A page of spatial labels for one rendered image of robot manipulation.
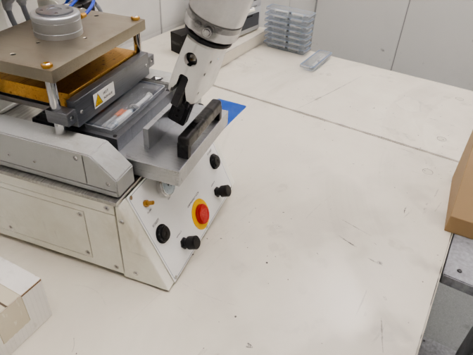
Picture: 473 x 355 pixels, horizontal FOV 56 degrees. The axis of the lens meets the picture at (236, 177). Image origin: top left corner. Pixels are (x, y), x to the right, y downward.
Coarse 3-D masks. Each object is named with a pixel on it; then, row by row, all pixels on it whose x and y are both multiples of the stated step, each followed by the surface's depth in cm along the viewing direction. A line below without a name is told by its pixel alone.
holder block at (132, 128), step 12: (168, 96) 85; (144, 108) 79; (156, 108) 81; (36, 120) 74; (132, 120) 75; (144, 120) 78; (84, 132) 72; (96, 132) 72; (120, 132) 72; (132, 132) 75; (120, 144) 72
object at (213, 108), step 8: (208, 104) 78; (216, 104) 79; (200, 112) 76; (208, 112) 76; (216, 112) 79; (192, 120) 74; (200, 120) 74; (208, 120) 76; (192, 128) 71; (200, 128) 73; (184, 136) 69; (192, 136) 70; (184, 144) 70; (192, 144) 72; (184, 152) 71
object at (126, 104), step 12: (144, 84) 85; (156, 84) 85; (120, 96) 80; (132, 96) 81; (144, 96) 81; (108, 108) 77; (120, 108) 77; (132, 108) 77; (96, 120) 73; (108, 120) 73; (120, 120) 73
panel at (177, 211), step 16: (208, 160) 93; (192, 176) 87; (208, 176) 92; (224, 176) 98; (144, 192) 74; (176, 192) 82; (192, 192) 86; (208, 192) 92; (144, 208) 73; (160, 208) 77; (176, 208) 81; (192, 208) 85; (208, 208) 91; (144, 224) 73; (160, 224) 76; (176, 224) 81; (192, 224) 85; (208, 224) 90; (176, 240) 80; (160, 256) 76; (176, 256) 79; (176, 272) 79
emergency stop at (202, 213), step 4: (200, 204) 87; (204, 204) 88; (196, 208) 86; (200, 208) 86; (204, 208) 88; (196, 212) 86; (200, 212) 86; (204, 212) 87; (208, 212) 89; (196, 216) 86; (200, 216) 86; (204, 216) 87; (208, 216) 89; (200, 220) 86; (204, 220) 87
